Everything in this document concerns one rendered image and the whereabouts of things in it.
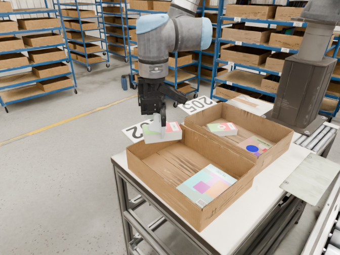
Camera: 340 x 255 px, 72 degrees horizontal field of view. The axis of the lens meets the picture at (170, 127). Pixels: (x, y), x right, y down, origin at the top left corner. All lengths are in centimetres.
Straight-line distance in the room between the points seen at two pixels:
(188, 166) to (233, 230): 30
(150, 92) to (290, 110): 80
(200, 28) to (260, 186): 57
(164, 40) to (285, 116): 85
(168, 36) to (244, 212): 58
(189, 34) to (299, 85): 72
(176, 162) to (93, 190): 115
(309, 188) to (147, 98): 65
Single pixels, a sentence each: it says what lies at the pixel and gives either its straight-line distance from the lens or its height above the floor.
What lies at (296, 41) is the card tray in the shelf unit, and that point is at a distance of 222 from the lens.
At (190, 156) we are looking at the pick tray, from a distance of 98.
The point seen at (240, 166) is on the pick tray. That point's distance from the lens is 88.
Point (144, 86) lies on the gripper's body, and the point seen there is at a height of 110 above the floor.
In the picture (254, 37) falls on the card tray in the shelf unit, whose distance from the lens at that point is 234.
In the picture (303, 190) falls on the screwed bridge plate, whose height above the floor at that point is 75.
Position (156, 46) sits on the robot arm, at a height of 122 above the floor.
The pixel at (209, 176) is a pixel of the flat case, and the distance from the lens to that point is 85.
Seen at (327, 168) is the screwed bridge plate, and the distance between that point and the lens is 111.
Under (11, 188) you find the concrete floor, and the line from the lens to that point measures 227.
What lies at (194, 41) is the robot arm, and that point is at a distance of 71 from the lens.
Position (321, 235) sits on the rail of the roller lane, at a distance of 87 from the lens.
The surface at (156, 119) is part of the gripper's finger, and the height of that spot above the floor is 99.
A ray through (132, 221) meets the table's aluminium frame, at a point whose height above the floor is 44.
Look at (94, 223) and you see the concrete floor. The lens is 176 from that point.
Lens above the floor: 135
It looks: 31 degrees down
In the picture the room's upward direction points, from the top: straight up
